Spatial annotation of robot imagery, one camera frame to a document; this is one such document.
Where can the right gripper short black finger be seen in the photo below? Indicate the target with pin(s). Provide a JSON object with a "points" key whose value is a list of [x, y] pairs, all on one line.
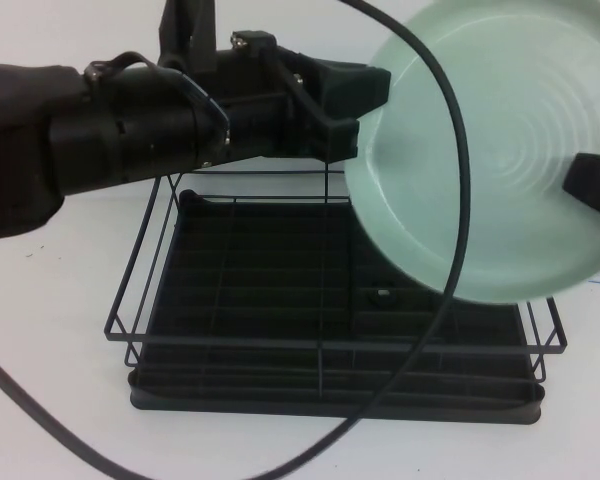
{"points": [[595, 180]]}

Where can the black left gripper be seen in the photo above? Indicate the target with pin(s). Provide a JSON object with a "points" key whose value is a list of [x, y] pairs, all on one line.
{"points": [[260, 100]]}

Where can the pale green round plate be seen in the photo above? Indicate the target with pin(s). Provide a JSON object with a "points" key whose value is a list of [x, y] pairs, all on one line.
{"points": [[520, 100]]}

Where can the black plastic drip tray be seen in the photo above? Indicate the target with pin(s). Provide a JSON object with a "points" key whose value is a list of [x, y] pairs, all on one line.
{"points": [[280, 411]]}

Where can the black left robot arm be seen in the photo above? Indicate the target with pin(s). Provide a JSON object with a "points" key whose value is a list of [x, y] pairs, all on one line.
{"points": [[105, 140]]}

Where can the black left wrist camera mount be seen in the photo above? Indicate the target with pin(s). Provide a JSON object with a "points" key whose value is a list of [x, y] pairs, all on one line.
{"points": [[190, 30]]}

